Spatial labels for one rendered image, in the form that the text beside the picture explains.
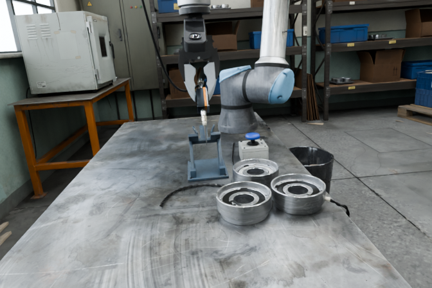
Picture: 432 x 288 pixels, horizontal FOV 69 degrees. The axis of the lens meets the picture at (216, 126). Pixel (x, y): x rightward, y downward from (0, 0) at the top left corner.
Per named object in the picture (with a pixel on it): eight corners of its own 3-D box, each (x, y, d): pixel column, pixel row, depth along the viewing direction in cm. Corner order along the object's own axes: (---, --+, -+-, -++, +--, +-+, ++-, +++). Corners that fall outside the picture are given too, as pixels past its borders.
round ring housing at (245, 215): (274, 227, 55) (274, 206, 54) (215, 227, 56) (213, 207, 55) (269, 198, 65) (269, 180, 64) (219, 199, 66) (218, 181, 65)
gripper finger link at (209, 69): (218, 95, 81) (211, 59, 78) (220, 99, 75) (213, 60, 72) (206, 97, 80) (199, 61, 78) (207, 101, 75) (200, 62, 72)
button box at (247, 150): (269, 162, 84) (268, 145, 83) (242, 164, 84) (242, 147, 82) (262, 152, 92) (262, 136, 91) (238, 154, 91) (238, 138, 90)
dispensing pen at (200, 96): (200, 142, 69) (193, 74, 74) (200, 147, 73) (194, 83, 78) (209, 141, 69) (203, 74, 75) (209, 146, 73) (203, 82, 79)
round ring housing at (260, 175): (288, 185, 70) (288, 168, 69) (249, 198, 66) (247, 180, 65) (261, 170, 79) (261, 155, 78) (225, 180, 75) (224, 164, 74)
